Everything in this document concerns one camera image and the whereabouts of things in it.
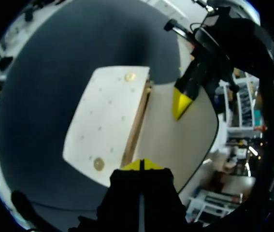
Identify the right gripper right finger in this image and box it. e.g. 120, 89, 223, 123
141, 158, 204, 232

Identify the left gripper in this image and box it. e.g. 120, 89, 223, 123
163, 18, 240, 121

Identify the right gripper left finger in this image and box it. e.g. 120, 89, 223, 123
68, 158, 143, 232

